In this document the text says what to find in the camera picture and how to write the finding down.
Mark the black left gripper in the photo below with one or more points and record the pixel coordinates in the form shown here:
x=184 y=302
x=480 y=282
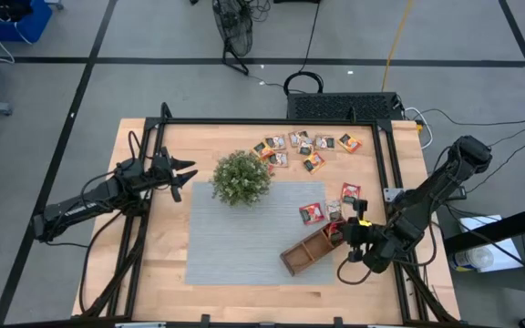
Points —
x=162 y=175

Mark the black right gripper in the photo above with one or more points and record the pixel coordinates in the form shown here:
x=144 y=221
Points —
x=363 y=234

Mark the red strawberry tea bag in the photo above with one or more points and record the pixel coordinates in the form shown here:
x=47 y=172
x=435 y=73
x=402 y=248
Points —
x=311 y=213
x=270 y=169
x=350 y=192
x=330 y=231

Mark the wooden compartment tray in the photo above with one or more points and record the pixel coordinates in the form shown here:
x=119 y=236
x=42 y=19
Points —
x=303 y=255

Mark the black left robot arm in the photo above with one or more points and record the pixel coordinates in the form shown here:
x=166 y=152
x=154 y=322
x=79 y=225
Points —
x=85 y=207

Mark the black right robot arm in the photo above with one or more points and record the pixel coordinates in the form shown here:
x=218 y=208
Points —
x=431 y=191

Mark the artificial green potted plant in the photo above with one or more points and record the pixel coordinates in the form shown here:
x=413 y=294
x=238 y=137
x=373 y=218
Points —
x=241 y=178

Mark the grey woven placemat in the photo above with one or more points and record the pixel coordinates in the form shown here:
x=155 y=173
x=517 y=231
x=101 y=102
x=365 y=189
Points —
x=244 y=246

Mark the black power adapter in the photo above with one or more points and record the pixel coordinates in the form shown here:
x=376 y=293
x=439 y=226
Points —
x=456 y=193

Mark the black computer tower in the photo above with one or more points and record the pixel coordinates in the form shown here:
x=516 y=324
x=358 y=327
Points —
x=344 y=106

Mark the white paper box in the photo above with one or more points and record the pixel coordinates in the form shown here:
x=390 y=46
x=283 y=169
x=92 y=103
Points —
x=490 y=228

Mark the black floor fan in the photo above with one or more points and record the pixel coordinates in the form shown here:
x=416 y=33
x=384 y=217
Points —
x=235 y=27

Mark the black desk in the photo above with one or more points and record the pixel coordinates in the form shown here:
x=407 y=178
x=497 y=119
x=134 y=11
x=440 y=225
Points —
x=508 y=225

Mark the large blue plastic bin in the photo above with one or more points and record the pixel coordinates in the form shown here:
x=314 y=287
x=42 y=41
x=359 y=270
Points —
x=30 y=27

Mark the grey metal bracket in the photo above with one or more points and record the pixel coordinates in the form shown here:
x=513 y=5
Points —
x=392 y=195

